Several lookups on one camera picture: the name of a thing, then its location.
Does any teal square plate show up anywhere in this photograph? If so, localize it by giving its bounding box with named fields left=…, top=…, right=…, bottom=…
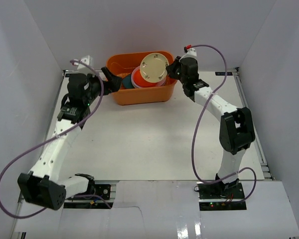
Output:
left=122, top=74, right=134, bottom=89

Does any pink round plate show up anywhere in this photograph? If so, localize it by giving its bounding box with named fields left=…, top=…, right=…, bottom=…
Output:
left=131, top=67, right=166, bottom=88

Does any beige floral round plate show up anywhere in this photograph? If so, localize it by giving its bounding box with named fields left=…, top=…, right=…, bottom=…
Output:
left=140, top=53, right=168, bottom=83

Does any orange round plate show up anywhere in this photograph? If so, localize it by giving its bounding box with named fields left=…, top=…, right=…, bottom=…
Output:
left=133, top=69, right=157, bottom=88

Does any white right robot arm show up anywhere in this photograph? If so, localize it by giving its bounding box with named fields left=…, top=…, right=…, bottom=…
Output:
left=166, top=56, right=255, bottom=199

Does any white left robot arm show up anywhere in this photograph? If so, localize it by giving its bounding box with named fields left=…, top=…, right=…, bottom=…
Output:
left=17, top=67, right=122, bottom=210

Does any orange plastic bin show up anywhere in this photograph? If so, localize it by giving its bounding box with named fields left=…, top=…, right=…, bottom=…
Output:
left=106, top=52, right=177, bottom=106

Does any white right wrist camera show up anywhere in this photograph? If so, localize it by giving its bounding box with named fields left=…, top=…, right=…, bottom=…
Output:
left=182, top=45, right=197, bottom=58

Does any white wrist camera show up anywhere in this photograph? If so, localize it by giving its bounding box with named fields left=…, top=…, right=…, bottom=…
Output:
left=70, top=55, right=93, bottom=75
left=182, top=45, right=197, bottom=58

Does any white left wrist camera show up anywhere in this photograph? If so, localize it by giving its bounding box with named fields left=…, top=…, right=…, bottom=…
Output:
left=70, top=55, right=93, bottom=75

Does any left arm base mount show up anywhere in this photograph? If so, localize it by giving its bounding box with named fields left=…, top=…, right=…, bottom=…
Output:
left=64, top=184, right=115, bottom=209

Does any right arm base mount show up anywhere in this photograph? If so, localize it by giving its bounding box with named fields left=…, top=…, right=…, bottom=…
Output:
left=193, top=183, right=247, bottom=212

